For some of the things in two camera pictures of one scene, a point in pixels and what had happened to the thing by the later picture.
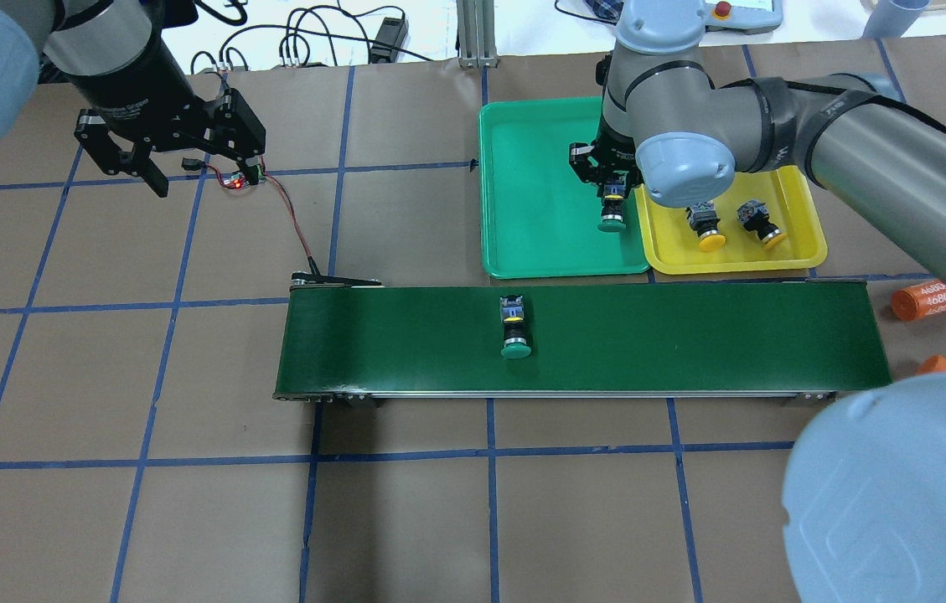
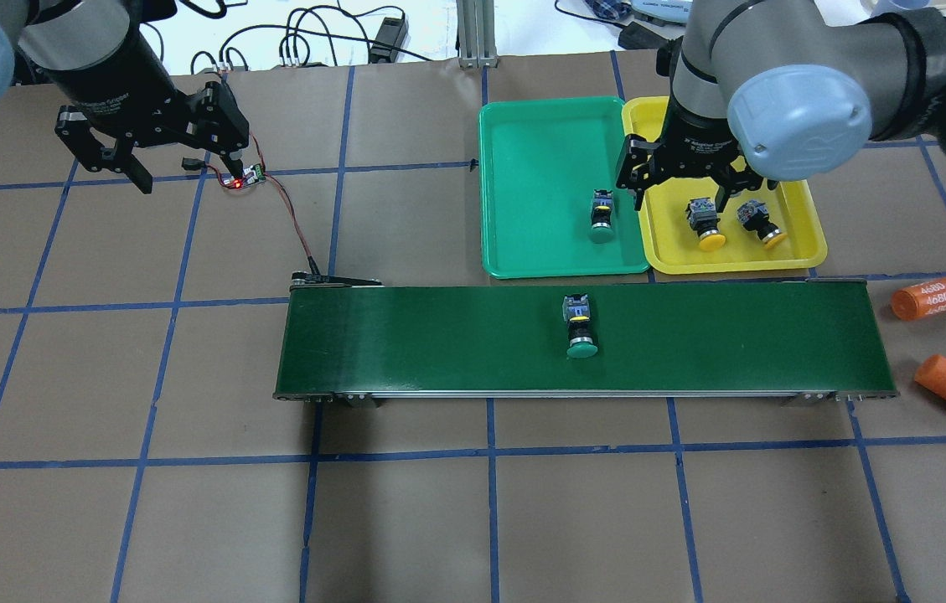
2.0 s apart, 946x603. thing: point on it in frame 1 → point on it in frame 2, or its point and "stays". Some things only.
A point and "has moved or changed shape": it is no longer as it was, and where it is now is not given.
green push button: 515,345 → 576,311
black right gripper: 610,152 → 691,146
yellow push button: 754,215 stays
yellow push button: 703,220 stays
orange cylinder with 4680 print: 924,300 stays
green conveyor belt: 590,338 stays
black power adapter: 393,33 stays
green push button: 612,208 has moved or changed shape
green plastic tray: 538,219 stays
